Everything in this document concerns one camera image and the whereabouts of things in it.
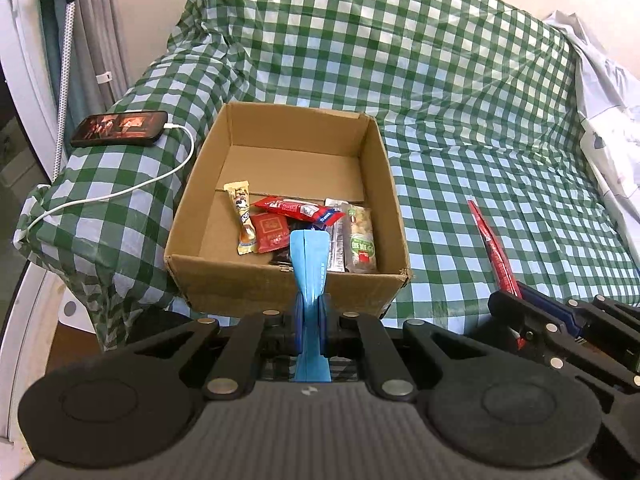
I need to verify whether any thin red stick packet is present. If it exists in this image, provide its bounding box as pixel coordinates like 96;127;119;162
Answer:
467;199;527;352

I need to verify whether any green checked cloth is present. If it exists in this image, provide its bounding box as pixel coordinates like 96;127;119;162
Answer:
14;0;632;357

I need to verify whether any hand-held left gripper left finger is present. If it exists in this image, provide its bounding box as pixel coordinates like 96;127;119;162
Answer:
125;294;307;402

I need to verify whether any black smartphone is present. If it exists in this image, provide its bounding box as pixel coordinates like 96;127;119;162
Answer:
69;110;169;149

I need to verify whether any green white cracker packet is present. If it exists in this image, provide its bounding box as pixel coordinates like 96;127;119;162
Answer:
346;205;379;274

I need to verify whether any grey curtain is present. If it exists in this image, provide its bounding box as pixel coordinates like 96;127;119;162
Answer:
35;0;128;126

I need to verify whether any silver snack packet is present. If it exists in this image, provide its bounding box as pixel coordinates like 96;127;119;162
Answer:
324;198;352;273

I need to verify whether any white door frame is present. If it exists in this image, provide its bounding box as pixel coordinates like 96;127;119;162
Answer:
0;0;63;183

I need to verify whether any braided white cable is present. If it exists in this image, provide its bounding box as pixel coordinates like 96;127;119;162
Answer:
51;0;78;183

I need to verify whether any red square packet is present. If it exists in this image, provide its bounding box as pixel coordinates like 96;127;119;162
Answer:
249;213;292;254

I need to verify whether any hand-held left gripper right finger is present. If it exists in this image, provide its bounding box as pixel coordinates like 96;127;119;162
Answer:
317;294;496;403

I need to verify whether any white charging cable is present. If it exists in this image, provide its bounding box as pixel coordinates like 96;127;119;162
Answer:
20;122;197;241

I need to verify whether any white printed cloth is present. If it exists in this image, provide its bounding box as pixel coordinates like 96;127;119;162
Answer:
544;10;640;262

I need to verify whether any blue stick packet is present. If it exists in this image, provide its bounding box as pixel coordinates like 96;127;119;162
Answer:
290;230;332;385

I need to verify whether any red white snack packet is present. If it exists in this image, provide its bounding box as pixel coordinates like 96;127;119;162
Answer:
251;195;347;227

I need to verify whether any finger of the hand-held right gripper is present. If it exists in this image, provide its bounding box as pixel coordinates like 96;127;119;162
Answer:
517;282;640;341
487;289;640;397

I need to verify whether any brown cardboard box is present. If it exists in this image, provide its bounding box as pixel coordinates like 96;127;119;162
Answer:
164;101;412;320

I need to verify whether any gold candy bar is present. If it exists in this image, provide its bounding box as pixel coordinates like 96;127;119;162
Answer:
223;182;259;256

